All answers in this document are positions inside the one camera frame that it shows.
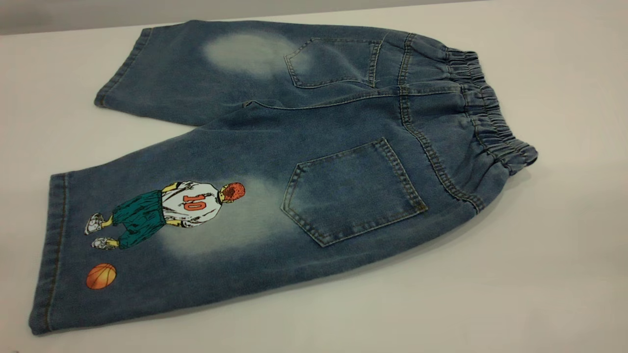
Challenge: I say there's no blue denim shorts basketball print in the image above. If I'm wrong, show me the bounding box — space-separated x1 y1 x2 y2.
28 20 539 336

